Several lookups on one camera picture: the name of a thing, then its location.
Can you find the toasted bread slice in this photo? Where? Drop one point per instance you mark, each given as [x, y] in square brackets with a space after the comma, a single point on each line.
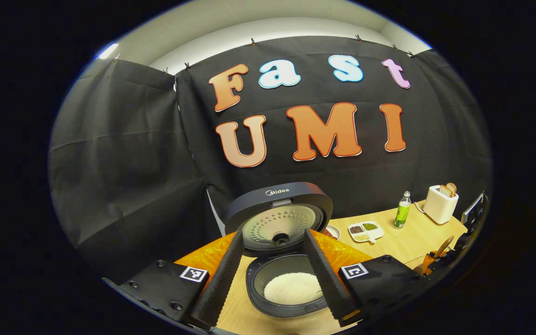
[452, 187]
[445, 190]

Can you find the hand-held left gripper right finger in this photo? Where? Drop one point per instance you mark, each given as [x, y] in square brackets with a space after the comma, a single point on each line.
[326, 279]

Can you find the dark grey rice cooker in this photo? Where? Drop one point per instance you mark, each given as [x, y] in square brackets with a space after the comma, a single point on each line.
[277, 204]

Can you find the wooden spoon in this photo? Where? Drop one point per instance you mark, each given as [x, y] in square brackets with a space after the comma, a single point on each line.
[445, 243]

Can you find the ceiling light panel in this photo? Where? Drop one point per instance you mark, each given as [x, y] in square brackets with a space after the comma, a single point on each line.
[108, 51]

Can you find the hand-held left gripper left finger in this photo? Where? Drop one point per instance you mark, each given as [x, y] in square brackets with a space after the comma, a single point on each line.
[221, 284]

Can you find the black backdrop cloth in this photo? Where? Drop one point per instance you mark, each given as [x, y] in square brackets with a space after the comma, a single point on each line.
[133, 186]

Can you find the white round plate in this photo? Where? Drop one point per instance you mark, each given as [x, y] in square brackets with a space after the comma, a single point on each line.
[332, 231]

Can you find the green label plastic bottle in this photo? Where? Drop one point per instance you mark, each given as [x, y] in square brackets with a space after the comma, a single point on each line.
[402, 214]

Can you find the white toaster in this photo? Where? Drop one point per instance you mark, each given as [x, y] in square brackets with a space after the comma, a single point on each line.
[440, 207]

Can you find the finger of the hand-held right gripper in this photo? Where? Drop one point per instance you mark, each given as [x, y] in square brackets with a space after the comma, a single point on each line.
[435, 263]

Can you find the white rice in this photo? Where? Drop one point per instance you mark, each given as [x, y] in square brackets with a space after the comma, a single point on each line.
[291, 288]

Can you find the white divided bean dish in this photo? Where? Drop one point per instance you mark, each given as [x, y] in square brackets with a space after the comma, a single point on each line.
[365, 230]

